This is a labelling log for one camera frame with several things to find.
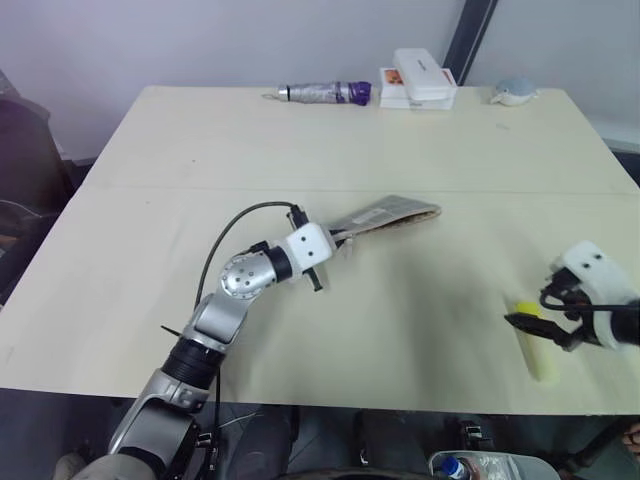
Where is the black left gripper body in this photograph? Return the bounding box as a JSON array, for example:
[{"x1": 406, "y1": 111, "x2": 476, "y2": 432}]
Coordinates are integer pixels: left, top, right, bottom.
[{"x1": 286, "y1": 202, "x2": 338, "y2": 294}]

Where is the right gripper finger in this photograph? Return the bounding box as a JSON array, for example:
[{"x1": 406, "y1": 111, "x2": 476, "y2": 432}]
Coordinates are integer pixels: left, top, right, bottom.
[
  {"x1": 503, "y1": 311, "x2": 569, "y2": 347},
  {"x1": 558, "y1": 325, "x2": 601, "y2": 354}
]

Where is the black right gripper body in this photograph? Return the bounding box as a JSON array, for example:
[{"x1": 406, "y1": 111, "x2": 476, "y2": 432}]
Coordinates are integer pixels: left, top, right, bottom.
[{"x1": 538, "y1": 267, "x2": 595, "y2": 329}]

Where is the yellow highlighter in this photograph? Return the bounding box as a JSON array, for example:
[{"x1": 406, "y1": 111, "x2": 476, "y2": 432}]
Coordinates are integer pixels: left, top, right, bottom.
[{"x1": 514, "y1": 298, "x2": 560, "y2": 385}]

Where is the grid pattern zip pouch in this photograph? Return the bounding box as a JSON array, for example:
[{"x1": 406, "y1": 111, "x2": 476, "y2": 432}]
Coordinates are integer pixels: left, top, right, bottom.
[{"x1": 327, "y1": 195, "x2": 443, "y2": 242}]

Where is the folded silver purple umbrella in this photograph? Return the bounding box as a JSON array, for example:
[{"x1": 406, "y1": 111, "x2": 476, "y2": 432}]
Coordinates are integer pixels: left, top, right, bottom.
[{"x1": 262, "y1": 79, "x2": 374, "y2": 108}]

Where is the plastic water bottle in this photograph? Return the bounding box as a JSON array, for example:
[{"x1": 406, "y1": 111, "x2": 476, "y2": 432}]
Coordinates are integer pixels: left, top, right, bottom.
[{"x1": 428, "y1": 449, "x2": 562, "y2": 480}]

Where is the white box with orange print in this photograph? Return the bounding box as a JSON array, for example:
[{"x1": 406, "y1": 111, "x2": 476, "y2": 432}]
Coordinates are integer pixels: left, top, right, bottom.
[{"x1": 377, "y1": 66, "x2": 458, "y2": 111}]

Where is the plastic bottle with blue cap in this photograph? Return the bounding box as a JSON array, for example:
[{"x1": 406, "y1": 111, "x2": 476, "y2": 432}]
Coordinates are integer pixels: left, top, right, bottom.
[{"x1": 431, "y1": 455, "x2": 482, "y2": 480}]

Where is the long white case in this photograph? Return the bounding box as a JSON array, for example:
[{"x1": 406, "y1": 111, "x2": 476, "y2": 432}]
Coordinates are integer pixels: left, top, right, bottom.
[{"x1": 391, "y1": 47, "x2": 459, "y2": 104}]

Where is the grey white plush toy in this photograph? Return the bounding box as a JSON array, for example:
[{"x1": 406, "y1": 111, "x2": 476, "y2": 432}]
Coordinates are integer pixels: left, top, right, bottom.
[{"x1": 488, "y1": 75, "x2": 542, "y2": 107}]

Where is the dark rounded shape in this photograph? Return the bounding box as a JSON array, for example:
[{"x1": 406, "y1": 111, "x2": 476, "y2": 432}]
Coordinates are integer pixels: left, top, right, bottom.
[{"x1": 219, "y1": 404, "x2": 302, "y2": 476}]

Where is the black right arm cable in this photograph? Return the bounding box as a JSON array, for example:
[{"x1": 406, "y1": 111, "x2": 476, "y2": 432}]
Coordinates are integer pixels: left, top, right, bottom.
[{"x1": 538, "y1": 291, "x2": 640, "y2": 322}]

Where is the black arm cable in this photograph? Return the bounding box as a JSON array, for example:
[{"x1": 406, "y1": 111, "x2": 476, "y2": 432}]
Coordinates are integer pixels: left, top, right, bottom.
[
  {"x1": 195, "y1": 200, "x2": 297, "y2": 306},
  {"x1": 538, "y1": 291, "x2": 640, "y2": 322}
]

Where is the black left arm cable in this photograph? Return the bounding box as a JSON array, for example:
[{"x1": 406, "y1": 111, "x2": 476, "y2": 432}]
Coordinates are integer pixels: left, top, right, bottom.
[{"x1": 195, "y1": 200, "x2": 297, "y2": 306}]

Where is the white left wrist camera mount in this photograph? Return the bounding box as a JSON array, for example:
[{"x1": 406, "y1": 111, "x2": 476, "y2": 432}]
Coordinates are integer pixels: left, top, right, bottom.
[{"x1": 285, "y1": 223, "x2": 337, "y2": 279}]

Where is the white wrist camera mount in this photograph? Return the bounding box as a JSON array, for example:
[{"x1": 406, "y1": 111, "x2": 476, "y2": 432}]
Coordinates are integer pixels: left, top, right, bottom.
[
  {"x1": 285, "y1": 223, "x2": 337, "y2": 279},
  {"x1": 549, "y1": 239, "x2": 634, "y2": 351}
]

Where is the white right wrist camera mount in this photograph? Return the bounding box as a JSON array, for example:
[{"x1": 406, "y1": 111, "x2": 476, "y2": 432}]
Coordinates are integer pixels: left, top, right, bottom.
[{"x1": 549, "y1": 239, "x2": 634, "y2": 351}]

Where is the dark metal window frame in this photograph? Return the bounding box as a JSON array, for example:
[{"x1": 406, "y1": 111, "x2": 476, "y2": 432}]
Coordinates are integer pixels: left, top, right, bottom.
[{"x1": 441, "y1": 0, "x2": 501, "y2": 87}]

